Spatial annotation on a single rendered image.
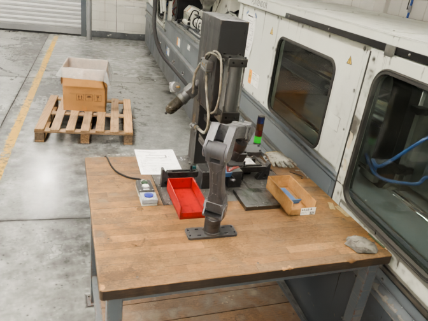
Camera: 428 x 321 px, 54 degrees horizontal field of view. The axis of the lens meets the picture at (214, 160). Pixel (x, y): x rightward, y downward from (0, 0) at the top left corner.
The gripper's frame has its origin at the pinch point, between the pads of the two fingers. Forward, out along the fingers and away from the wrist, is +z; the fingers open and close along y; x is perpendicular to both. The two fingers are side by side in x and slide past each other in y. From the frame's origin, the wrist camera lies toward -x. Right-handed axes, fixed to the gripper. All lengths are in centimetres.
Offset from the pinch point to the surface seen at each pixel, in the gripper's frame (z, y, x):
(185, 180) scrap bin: 14.0, 2.9, 15.8
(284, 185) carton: 14.4, -0.9, -33.9
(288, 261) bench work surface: -10, -49, -10
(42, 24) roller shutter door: 529, 775, 118
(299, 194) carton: 7.7, -10.5, -35.9
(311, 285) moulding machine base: 65, -36, -62
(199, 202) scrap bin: 11.1, -10.4, 12.6
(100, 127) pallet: 218, 205, 32
